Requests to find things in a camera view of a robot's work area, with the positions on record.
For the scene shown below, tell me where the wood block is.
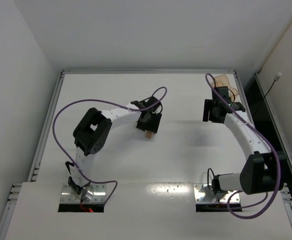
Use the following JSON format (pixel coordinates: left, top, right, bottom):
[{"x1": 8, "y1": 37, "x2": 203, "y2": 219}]
[{"x1": 145, "y1": 131, "x2": 154, "y2": 139}]

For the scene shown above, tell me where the translucent orange plastic container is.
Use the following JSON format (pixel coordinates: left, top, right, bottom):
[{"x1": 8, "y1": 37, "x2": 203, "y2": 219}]
[{"x1": 211, "y1": 74, "x2": 239, "y2": 101}]

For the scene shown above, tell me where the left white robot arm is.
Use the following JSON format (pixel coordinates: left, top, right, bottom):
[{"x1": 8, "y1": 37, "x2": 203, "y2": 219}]
[{"x1": 66, "y1": 96, "x2": 163, "y2": 195}]

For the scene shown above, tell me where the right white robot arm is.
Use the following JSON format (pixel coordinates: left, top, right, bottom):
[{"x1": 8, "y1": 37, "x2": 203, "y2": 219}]
[{"x1": 203, "y1": 86, "x2": 286, "y2": 195}]

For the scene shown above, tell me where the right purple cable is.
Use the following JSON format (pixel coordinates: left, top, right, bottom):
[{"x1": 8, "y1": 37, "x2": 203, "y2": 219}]
[{"x1": 205, "y1": 73, "x2": 282, "y2": 220}]

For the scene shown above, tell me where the purple cable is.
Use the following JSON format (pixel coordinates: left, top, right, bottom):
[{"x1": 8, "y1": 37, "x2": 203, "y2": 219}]
[
  {"x1": 52, "y1": 86, "x2": 168, "y2": 205},
  {"x1": 205, "y1": 73, "x2": 282, "y2": 220}
]

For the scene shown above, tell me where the black cable white plug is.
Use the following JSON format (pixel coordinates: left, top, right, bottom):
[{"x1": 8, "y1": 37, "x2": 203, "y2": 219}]
[{"x1": 257, "y1": 72, "x2": 282, "y2": 109}]

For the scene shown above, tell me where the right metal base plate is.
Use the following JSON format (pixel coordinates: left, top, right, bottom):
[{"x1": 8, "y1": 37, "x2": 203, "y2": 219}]
[{"x1": 193, "y1": 183, "x2": 241, "y2": 205}]

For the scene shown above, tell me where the metal base plate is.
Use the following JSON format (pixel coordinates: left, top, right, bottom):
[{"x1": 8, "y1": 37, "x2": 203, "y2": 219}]
[
  {"x1": 59, "y1": 183, "x2": 106, "y2": 204},
  {"x1": 193, "y1": 183, "x2": 241, "y2": 205}
]

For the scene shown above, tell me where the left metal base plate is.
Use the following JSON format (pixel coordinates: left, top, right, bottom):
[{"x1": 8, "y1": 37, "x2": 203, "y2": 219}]
[{"x1": 59, "y1": 183, "x2": 106, "y2": 204}]

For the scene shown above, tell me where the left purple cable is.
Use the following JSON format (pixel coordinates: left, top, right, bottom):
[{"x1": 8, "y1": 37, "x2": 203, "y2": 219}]
[{"x1": 52, "y1": 86, "x2": 168, "y2": 205}]

